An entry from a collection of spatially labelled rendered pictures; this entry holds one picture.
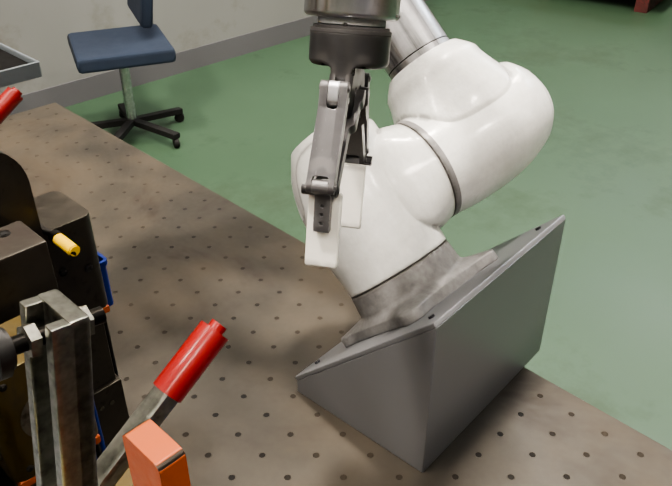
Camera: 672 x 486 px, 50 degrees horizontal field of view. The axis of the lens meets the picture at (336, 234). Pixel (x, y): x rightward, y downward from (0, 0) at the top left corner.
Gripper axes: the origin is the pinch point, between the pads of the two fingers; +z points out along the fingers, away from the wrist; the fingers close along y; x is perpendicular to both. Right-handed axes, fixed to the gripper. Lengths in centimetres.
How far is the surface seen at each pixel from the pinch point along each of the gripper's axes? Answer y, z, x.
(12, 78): 8.4, -11.2, 40.6
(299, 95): 315, 22, 79
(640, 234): 209, 50, -80
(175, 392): -29.6, 2.6, 4.4
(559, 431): 22.6, 30.9, -28.8
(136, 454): -42.1, -1.6, 1.1
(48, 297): -35.6, -5.4, 9.2
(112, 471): -32.7, 6.9, 7.3
